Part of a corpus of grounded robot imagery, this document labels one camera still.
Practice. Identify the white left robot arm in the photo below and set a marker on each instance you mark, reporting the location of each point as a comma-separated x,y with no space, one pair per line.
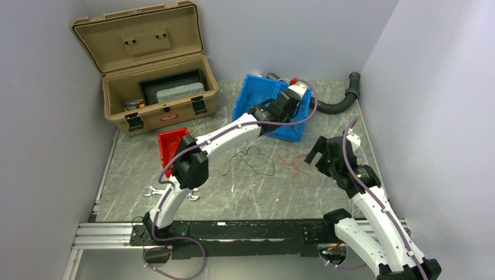
189,168

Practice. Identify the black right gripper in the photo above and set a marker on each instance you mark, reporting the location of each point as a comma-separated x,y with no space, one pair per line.
319,146

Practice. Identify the blue plastic divided bin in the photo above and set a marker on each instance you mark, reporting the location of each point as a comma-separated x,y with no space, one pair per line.
256,89

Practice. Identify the yellow black tool in toolbox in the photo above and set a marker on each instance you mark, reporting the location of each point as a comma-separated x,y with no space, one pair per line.
135,104

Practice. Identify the grey case in toolbox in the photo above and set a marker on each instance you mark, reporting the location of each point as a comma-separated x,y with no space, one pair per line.
179,92

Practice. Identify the silver open-end wrench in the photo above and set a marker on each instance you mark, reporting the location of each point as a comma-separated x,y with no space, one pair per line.
149,191

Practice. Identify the red plastic bin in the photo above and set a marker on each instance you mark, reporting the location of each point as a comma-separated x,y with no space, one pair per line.
168,142

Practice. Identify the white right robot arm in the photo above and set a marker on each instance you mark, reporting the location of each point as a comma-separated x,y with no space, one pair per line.
391,254

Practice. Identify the tan plastic toolbox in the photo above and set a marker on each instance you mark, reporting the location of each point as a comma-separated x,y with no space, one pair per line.
142,51

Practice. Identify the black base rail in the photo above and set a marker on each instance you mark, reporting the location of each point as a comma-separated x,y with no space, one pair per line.
234,238

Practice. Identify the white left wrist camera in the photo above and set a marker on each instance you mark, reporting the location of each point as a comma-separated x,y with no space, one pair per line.
298,87

